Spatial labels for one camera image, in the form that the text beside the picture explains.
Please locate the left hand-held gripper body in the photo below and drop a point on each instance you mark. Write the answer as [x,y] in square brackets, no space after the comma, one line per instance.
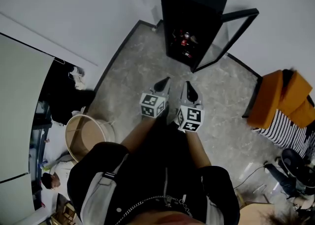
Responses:
[150,104]

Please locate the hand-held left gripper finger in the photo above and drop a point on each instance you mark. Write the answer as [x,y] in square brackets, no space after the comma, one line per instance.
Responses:
[160,84]
[165,86]

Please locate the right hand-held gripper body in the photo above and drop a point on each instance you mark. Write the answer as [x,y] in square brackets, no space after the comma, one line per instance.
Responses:
[192,118]

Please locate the black mini fridge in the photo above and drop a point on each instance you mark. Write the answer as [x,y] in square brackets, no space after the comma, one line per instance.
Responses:
[194,0]

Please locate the person's left forearm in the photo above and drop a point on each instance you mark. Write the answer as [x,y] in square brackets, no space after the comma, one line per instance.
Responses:
[139,133]

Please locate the person's right forearm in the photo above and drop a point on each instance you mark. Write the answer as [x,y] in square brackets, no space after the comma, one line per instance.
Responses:
[198,147]

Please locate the glass fridge door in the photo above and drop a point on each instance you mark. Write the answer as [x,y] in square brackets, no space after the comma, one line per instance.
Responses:
[242,23]

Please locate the person's black jacket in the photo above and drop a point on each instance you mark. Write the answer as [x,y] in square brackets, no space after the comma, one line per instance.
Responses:
[152,174]

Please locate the white sneakers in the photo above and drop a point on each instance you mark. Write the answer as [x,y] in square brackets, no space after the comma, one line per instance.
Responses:
[78,77]

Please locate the orange sofa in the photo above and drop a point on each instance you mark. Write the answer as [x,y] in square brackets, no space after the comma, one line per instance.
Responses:
[278,96]

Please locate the pile of black clothing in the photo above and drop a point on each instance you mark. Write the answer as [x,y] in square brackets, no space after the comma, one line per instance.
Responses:
[66,101]

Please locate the black white striped cloth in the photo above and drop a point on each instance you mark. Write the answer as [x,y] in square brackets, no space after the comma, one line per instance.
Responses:
[285,130]

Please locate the black floor fan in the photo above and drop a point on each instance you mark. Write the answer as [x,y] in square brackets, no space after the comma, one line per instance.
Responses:
[292,162]

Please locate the wooden table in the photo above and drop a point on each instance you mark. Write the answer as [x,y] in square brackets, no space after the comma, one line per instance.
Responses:
[256,213]

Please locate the white cabinet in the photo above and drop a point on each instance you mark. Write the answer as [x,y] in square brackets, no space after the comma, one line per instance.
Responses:
[17,110]

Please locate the wooden stool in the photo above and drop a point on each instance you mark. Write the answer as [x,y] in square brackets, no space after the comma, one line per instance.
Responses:
[65,213]

